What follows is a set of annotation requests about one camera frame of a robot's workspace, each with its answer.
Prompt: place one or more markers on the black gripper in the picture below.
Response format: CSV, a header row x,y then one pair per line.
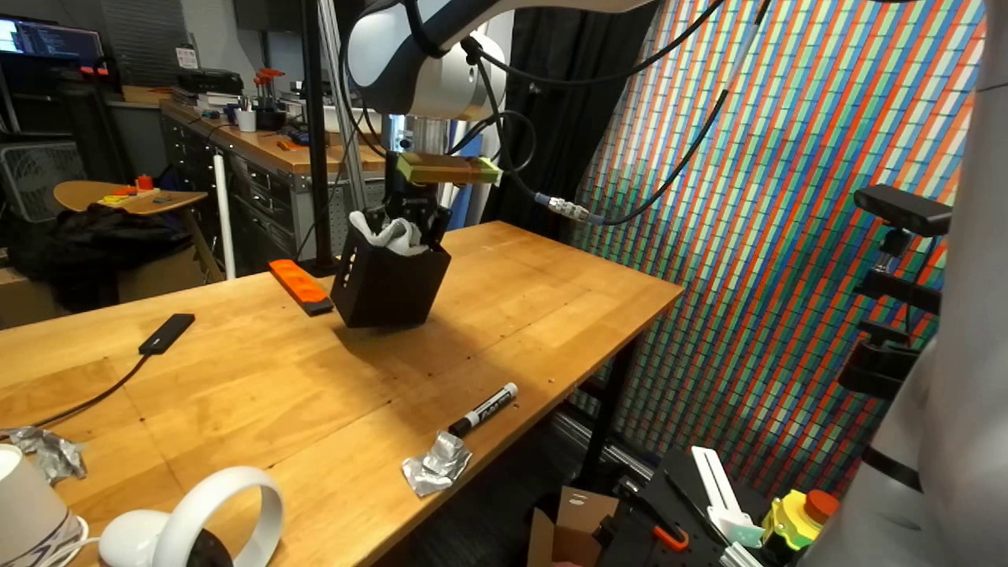
x,y
415,204

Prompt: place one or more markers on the black square basket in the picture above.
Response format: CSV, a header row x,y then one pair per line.
x,y
378,287

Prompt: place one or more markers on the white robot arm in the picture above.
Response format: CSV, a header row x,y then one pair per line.
x,y
556,64

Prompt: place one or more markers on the wooden side workbench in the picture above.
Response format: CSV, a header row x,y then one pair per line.
x,y
268,170

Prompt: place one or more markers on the black white marker pen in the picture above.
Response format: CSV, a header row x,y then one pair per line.
x,y
484,409

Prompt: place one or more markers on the crumpled silver foil wrapper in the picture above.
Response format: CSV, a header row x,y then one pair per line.
x,y
438,466

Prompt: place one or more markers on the round wooden stool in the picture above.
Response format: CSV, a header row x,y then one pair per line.
x,y
142,203

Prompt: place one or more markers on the cardboard box under table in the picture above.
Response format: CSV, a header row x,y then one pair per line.
x,y
568,536

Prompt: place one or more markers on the crumpled foil piece near cup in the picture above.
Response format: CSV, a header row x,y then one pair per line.
x,y
52,450

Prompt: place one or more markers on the yellow red emergency button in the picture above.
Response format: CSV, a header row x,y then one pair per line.
x,y
799,516

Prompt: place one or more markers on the white paper cup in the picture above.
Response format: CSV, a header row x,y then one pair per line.
x,y
34,528

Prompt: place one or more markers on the orange handled clamp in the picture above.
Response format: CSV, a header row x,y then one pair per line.
x,y
643,515

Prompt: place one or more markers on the black camera on stand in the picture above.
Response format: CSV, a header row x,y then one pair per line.
x,y
906,209

